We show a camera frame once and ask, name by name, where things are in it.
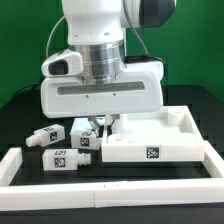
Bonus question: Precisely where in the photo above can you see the black cables on table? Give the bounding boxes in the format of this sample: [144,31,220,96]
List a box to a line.
[12,83,42,98]

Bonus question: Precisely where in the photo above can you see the white marker sheet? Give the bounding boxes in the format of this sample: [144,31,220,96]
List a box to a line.
[70,118,95,133]

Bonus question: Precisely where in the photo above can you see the grey camera cable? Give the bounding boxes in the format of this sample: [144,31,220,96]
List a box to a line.
[45,16,68,59]

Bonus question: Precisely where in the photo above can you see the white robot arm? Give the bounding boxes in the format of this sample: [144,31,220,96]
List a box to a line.
[41,0,177,120]

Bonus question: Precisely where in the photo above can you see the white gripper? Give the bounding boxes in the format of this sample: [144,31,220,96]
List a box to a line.
[41,49,164,133]

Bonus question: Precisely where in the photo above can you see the white U-shaped fence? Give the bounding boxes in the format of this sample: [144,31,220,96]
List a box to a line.
[0,143,224,211]

